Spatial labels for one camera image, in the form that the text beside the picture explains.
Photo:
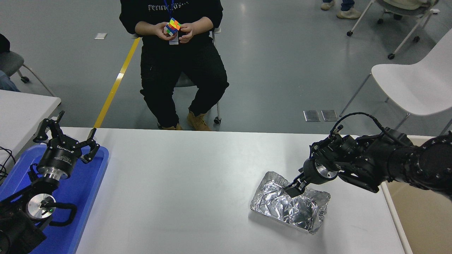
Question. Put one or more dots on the blue plastic tray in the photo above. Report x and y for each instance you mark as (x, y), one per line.
(81, 197)

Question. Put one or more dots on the white plastic chair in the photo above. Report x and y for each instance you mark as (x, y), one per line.
(416, 88)

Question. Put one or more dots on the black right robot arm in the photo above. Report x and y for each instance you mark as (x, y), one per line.
(399, 158)

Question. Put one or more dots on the person in blue trousers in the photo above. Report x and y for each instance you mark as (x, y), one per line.
(7, 84)

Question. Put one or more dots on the grey chair with white frame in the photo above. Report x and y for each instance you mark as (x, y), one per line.
(406, 5)

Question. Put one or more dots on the grey wheeled armchair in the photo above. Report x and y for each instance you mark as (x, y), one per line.
(183, 82)

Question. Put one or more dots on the white side table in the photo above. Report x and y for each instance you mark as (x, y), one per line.
(21, 113)

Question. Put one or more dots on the person's left hand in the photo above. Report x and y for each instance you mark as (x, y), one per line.
(189, 31)

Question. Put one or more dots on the person's right forearm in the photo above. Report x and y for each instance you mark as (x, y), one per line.
(144, 29)

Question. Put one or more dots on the foil tray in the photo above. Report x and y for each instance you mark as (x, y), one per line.
(282, 211)

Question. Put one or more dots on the multicoloured puzzle cube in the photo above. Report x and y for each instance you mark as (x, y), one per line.
(172, 26)

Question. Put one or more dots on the metal floor plate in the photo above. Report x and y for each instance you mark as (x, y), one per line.
(329, 115)
(311, 116)

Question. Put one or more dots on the yellow floor tape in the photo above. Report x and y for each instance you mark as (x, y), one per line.
(113, 91)

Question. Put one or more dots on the person with pale shoes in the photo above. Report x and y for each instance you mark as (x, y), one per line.
(349, 13)

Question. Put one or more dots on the person's right hand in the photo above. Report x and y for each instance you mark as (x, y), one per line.
(159, 31)

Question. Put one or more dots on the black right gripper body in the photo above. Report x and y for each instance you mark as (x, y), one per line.
(310, 174)

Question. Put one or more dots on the grey chair with thin legs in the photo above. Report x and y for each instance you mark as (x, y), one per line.
(9, 61)

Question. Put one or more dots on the large pale bin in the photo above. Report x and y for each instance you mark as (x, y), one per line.
(423, 225)

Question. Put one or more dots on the person's left forearm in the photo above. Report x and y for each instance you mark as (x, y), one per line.
(203, 28)

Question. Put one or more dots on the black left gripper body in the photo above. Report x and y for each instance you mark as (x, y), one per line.
(60, 157)

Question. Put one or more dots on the person with puzzle cube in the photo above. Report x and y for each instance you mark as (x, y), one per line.
(183, 67)

